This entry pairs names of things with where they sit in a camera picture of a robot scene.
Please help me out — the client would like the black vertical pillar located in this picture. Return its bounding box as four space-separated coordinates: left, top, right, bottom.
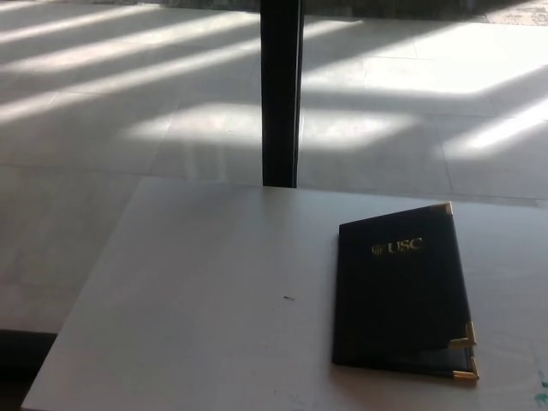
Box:
259 0 305 190

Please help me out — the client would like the dark bench edge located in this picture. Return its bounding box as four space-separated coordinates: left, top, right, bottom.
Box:
0 328 58 393

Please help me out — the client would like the black USC diary folder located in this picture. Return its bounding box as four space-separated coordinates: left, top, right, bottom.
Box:
331 201 480 382

